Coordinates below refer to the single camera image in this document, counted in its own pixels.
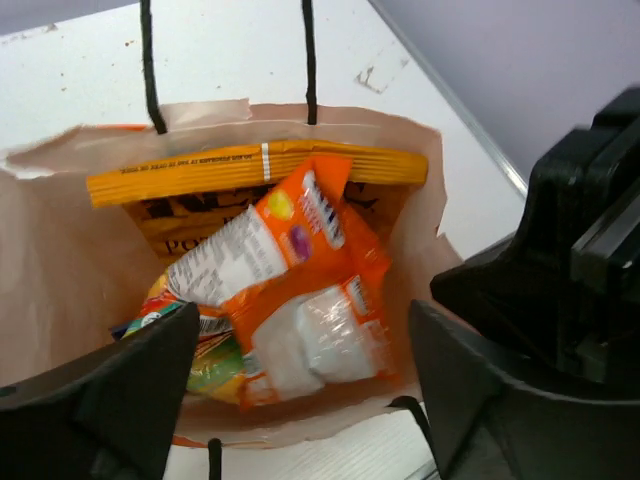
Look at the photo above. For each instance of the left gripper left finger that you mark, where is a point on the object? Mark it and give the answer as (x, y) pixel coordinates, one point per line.
(110, 414)

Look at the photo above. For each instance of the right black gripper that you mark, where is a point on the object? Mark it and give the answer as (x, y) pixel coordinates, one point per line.
(541, 292)

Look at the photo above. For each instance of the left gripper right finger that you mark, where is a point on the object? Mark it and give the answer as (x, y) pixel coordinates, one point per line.
(494, 414)

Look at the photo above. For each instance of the orange paper bag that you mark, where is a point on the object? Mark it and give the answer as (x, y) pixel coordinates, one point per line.
(66, 270)

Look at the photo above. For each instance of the yellow chips bag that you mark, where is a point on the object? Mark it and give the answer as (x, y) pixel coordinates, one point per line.
(178, 202)

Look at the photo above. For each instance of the orange snack packet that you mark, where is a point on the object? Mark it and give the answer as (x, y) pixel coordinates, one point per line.
(289, 295)

